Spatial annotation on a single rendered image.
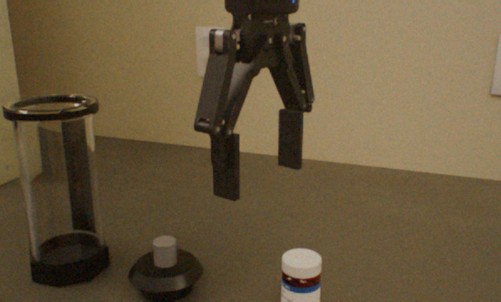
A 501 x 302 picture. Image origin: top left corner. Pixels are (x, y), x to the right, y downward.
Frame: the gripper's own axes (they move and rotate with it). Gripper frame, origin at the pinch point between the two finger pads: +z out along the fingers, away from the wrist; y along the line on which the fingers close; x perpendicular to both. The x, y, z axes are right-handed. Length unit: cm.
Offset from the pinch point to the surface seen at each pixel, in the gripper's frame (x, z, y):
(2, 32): -64, -11, -7
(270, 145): -34, 16, -51
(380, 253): 6.9, 17.0, -19.5
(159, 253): -10.5, 11.5, 6.2
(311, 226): -5.3, 17.0, -21.2
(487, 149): 10, 12, -64
